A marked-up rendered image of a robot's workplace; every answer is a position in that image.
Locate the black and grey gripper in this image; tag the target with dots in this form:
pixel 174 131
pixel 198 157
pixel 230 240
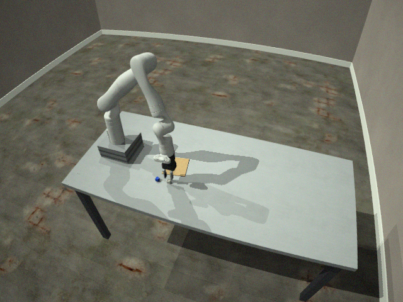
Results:
pixel 167 158

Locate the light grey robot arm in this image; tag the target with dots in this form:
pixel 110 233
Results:
pixel 141 65

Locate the tan flat square mat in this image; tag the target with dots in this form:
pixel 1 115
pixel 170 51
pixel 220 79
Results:
pixel 181 167

